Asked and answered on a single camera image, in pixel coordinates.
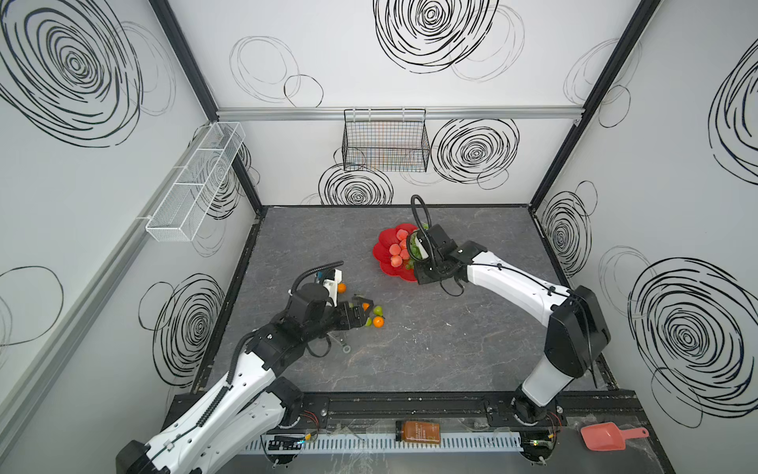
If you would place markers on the white cable duct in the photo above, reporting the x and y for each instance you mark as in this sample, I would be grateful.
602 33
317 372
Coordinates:
280 444

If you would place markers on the green grape bunch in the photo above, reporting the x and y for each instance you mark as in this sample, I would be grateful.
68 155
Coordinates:
413 248

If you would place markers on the white wire shelf basket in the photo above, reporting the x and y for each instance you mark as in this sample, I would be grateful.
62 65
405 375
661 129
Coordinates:
188 201

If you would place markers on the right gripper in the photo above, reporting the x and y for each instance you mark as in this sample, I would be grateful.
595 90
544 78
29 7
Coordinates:
421 274

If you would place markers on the red flower-shaped bowl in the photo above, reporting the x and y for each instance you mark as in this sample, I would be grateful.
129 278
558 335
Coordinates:
381 253

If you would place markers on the black wire basket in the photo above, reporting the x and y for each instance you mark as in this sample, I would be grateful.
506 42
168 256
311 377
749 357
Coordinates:
386 140

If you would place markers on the pink plastic scoop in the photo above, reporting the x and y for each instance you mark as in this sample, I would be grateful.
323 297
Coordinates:
609 437

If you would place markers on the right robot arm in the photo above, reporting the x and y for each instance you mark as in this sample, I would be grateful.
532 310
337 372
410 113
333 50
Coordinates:
576 329

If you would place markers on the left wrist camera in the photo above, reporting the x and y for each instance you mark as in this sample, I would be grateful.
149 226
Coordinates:
332 280

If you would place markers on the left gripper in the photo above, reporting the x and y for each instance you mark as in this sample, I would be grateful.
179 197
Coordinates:
358 318

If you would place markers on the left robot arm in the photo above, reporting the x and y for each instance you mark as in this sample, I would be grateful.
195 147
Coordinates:
252 398

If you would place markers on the green-tipped metal tongs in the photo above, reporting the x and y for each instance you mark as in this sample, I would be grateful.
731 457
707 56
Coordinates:
345 347

